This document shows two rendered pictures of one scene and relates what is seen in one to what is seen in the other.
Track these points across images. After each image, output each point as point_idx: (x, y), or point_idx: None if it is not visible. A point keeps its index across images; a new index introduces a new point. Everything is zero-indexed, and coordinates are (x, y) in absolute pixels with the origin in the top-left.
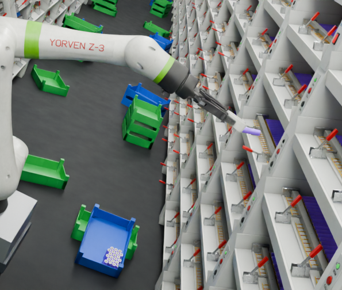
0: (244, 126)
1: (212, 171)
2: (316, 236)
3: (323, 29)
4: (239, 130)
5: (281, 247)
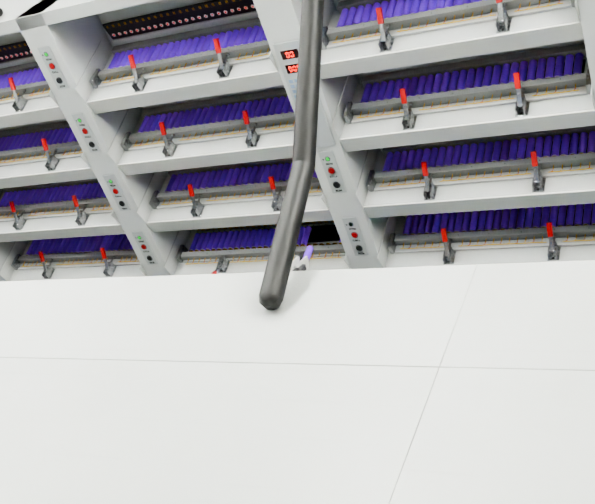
0: (307, 258)
1: None
2: (494, 230)
3: (179, 129)
4: (308, 265)
5: (504, 263)
